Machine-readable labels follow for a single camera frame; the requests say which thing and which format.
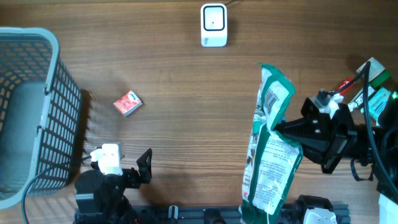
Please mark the white barcode scanner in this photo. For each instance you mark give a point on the white barcode scanner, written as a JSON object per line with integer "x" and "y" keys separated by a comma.
{"x": 214, "y": 25}

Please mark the red Nescafe stick sachet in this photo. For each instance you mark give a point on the red Nescafe stick sachet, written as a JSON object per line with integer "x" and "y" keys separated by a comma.
{"x": 345, "y": 86}

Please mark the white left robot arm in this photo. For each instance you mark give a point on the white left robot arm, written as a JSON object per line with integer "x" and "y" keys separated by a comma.
{"x": 100, "y": 197}

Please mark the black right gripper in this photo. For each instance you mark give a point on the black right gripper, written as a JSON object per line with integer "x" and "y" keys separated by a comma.
{"x": 341, "y": 130}

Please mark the grey plastic mesh basket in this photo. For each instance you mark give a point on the grey plastic mesh basket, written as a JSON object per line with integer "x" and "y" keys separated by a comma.
{"x": 40, "y": 111}

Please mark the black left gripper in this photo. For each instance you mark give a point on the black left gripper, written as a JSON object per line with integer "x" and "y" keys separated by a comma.
{"x": 134, "y": 182}

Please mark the light green tissue pack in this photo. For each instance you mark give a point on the light green tissue pack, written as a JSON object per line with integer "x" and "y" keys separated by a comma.
{"x": 378, "y": 102}

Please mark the green 3M gloves package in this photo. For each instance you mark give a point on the green 3M gloves package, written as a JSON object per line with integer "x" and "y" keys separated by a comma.
{"x": 272, "y": 159}

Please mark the green lid jar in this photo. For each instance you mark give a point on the green lid jar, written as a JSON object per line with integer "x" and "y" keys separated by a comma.
{"x": 378, "y": 74}

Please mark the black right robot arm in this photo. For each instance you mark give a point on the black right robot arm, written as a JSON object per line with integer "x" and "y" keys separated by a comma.
{"x": 377, "y": 147}

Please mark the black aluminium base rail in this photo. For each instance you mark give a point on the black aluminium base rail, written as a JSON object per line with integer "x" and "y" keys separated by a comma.
{"x": 306, "y": 209}

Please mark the small red juice box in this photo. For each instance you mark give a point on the small red juice box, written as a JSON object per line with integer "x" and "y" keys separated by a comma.
{"x": 128, "y": 103}

